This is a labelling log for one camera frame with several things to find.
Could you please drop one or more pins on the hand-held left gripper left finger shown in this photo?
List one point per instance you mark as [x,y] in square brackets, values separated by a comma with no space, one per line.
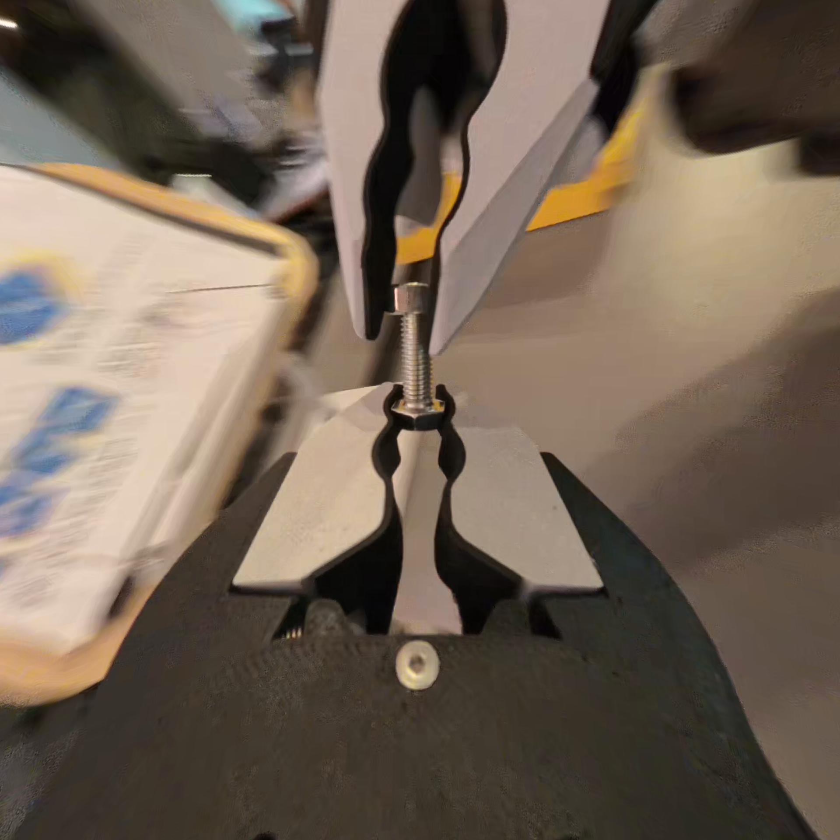
[315,518]

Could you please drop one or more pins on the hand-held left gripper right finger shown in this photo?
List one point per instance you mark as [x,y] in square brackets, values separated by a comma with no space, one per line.
[518,518]

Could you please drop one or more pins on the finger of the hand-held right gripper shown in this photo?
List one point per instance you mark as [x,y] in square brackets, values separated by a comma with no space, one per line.
[531,98]
[348,131]

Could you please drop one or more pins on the yellow plastic bin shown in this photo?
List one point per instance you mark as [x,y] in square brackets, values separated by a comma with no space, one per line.
[577,190]

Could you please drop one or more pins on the steel hex nut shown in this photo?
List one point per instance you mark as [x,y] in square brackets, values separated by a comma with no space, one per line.
[420,415]

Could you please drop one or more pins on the steel hex bolt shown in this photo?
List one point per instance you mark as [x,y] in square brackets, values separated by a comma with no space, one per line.
[415,354]

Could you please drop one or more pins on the wooden document stand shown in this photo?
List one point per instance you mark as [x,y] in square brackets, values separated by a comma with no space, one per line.
[302,275]

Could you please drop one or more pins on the printed instruction sheet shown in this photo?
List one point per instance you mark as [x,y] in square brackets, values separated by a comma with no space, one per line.
[131,394]

